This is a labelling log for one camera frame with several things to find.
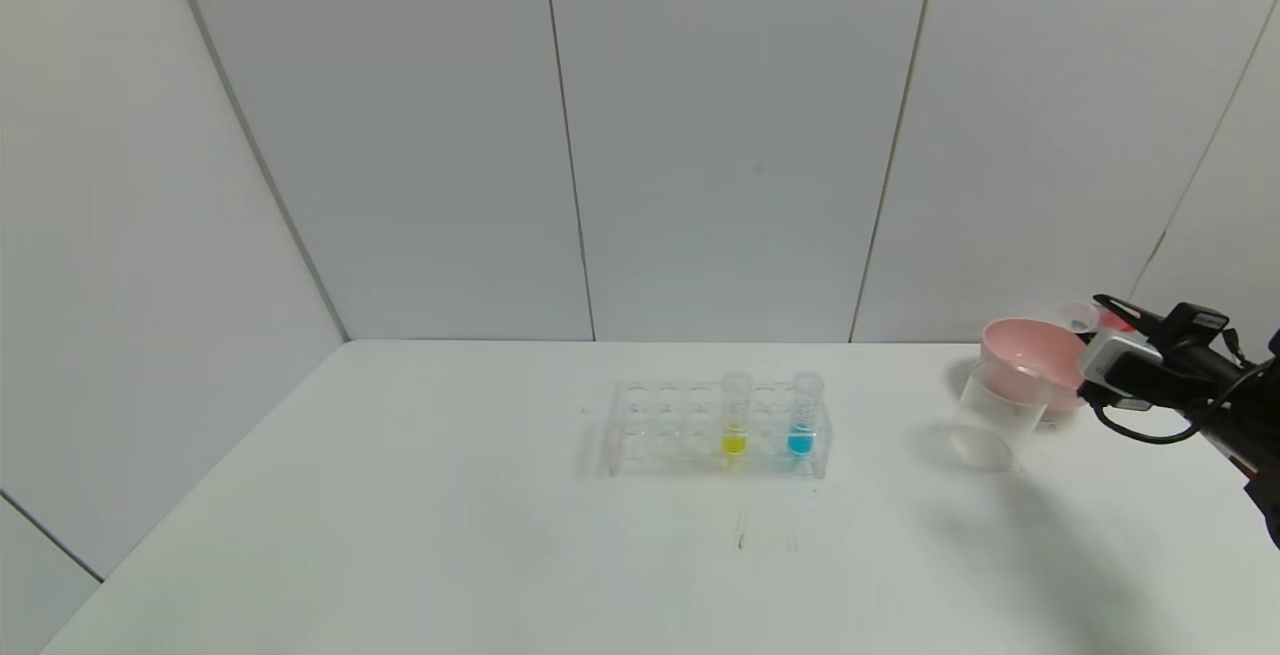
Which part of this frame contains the black camera cable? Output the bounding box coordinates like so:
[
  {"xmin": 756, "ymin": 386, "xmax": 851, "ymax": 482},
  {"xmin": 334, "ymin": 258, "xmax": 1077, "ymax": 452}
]
[{"xmin": 1090, "ymin": 360, "xmax": 1271, "ymax": 447}]

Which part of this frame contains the clear acrylic test tube rack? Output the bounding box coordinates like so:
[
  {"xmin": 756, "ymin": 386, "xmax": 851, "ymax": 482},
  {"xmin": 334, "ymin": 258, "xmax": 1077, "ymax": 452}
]
[{"xmin": 605, "ymin": 378, "xmax": 833, "ymax": 481}]

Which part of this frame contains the pink bowl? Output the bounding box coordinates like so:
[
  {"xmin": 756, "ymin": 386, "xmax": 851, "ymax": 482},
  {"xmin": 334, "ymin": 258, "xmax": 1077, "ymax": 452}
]
[{"xmin": 980, "ymin": 318, "xmax": 1119, "ymax": 414}]

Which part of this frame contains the blue pigment test tube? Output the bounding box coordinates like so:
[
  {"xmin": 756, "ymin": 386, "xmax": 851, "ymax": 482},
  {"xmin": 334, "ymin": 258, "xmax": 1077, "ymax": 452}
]
[{"xmin": 788, "ymin": 371, "xmax": 827, "ymax": 459}]

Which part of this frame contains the red pigment test tube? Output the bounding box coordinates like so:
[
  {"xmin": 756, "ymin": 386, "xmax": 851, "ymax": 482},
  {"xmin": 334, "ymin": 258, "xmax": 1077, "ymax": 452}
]
[{"xmin": 1060, "ymin": 302, "xmax": 1137, "ymax": 336}]

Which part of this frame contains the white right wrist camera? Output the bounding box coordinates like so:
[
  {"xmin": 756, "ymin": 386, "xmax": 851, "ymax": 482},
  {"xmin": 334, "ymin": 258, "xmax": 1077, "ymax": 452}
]
[{"xmin": 1078, "ymin": 331, "xmax": 1166, "ymax": 412}]

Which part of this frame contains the clear plastic beaker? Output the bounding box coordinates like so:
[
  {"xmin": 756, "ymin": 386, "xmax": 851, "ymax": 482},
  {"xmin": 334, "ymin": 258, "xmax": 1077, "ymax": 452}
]
[{"xmin": 948, "ymin": 360, "xmax": 1053, "ymax": 473}]

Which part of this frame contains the yellow pigment test tube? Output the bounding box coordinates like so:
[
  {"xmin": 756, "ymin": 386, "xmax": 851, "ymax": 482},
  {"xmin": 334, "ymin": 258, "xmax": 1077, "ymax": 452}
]
[{"xmin": 720, "ymin": 371, "xmax": 752, "ymax": 458}]

